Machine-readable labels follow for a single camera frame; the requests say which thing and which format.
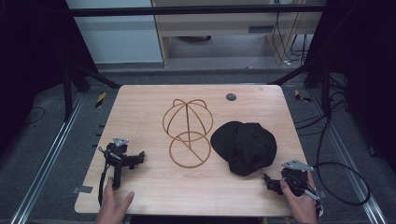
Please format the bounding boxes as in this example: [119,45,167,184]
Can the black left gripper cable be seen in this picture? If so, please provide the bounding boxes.
[97,146,114,207]

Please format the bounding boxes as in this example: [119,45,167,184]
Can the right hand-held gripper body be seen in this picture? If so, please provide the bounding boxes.
[280,159,322,202]

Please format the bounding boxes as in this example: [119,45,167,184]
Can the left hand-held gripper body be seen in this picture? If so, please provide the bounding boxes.
[104,136,132,190]

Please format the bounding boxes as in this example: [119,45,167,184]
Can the light wooden desk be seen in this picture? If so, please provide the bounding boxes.
[150,0,328,68]

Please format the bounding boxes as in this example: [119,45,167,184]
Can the black baseball cap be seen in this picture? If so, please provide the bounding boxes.
[209,120,278,177]

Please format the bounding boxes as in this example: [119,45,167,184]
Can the person's right hand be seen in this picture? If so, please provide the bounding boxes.
[279,171,325,224]

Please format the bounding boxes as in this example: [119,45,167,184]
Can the thin black floor cable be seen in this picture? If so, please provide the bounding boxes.
[21,105,47,127]

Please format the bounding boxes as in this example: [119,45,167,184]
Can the black horizontal frame bar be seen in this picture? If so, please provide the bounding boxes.
[66,4,326,18]

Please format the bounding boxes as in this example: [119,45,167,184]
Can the bundle of hanging cables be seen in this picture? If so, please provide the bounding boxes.
[271,12,310,67]

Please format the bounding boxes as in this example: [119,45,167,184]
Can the white cabinet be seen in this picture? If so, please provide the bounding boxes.
[64,0,164,65]

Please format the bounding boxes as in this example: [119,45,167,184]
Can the black metal stand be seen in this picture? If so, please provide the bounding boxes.
[268,60,332,119]
[62,59,121,123]

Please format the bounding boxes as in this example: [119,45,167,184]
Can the yellow black striped tape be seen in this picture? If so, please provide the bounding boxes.
[94,91,107,109]
[293,89,312,104]

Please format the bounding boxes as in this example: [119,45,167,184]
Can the black curtain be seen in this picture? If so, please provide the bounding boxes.
[0,0,98,157]
[303,0,396,175]

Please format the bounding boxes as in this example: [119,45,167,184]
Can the black floor cables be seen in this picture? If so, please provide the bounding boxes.
[293,74,351,137]

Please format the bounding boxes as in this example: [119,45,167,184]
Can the aluminium floor rail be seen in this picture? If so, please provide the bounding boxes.
[306,88,389,224]
[8,92,87,224]

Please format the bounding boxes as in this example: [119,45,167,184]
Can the brown wire hat stand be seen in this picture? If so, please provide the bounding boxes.
[162,98,215,169]

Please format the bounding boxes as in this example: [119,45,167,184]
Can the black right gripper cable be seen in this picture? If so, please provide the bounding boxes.
[312,106,372,207]

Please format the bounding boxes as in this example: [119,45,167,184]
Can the person's left hand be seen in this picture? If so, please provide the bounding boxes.
[94,176,135,224]

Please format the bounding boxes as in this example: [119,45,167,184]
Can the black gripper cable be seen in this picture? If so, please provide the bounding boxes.
[97,146,114,207]
[312,106,372,207]

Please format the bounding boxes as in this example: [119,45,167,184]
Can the grey tape strip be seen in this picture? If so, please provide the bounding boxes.
[72,185,94,194]

